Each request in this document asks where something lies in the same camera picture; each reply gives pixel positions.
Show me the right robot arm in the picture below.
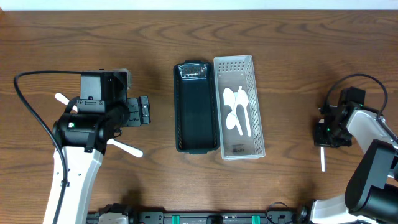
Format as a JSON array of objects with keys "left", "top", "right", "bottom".
[{"left": 307, "top": 87, "right": 397, "bottom": 223}]

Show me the clear perforated plastic basket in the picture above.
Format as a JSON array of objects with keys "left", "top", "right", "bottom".
[{"left": 213, "top": 55, "right": 266, "bottom": 160}]

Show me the white plastic spoon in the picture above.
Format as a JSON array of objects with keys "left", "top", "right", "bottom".
[
  {"left": 223, "top": 87, "right": 244, "bottom": 136},
  {"left": 225, "top": 85, "right": 243, "bottom": 131},
  {"left": 318, "top": 118, "right": 326, "bottom": 172},
  {"left": 238, "top": 89, "right": 251, "bottom": 137}
]

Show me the wooden fork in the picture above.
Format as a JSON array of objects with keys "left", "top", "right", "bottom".
[
  {"left": 55, "top": 93, "right": 70, "bottom": 105},
  {"left": 107, "top": 139, "right": 144, "bottom": 158}
]

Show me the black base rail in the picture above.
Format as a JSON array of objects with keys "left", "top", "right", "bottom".
[{"left": 86, "top": 203, "right": 311, "bottom": 224}]

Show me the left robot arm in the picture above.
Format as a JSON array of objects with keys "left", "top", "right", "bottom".
[{"left": 44, "top": 69, "right": 150, "bottom": 223}]

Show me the black perforated plastic basket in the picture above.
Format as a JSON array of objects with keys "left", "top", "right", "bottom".
[{"left": 173, "top": 60, "right": 220, "bottom": 154}]

